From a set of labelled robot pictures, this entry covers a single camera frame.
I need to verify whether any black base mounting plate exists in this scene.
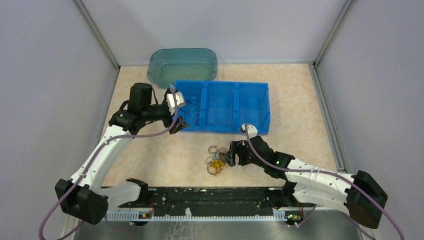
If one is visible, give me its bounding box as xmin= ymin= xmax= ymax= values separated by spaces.
xmin=120 ymin=187 xmax=313 ymax=217

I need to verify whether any aluminium frame rail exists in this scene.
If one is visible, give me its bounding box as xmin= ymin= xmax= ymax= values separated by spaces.
xmin=68 ymin=187 xmax=369 ymax=211

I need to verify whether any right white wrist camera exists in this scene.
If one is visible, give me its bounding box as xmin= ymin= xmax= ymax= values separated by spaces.
xmin=240 ymin=123 xmax=259 ymax=139

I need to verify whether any teal transparent plastic tub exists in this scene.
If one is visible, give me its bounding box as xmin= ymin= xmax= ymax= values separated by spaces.
xmin=146 ymin=48 xmax=218 ymax=89

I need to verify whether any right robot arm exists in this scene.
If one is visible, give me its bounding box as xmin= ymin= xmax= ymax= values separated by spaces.
xmin=223 ymin=136 xmax=388 ymax=229

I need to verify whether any white cable duct strip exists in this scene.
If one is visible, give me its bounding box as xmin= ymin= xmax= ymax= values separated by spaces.
xmin=106 ymin=208 xmax=288 ymax=222

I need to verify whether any cable bundle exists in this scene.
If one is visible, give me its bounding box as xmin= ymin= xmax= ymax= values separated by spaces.
xmin=205 ymin=145 xmax=231 ymax=176

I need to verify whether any blue three-compartment bin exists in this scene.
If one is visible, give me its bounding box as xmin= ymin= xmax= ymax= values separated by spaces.
xmin=175 ymin=80 xmax=271 ymax=135

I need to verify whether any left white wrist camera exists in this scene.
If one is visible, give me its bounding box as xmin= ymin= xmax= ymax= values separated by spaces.
xmin=165 ymin=91 xmax=186 ymax=115

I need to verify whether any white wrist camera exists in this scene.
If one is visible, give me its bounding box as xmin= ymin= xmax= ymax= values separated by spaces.
xmin=165 ymin=91 xmax=186 ymax=115
xmin=240 ymin=123 xmax=259 ymax=139

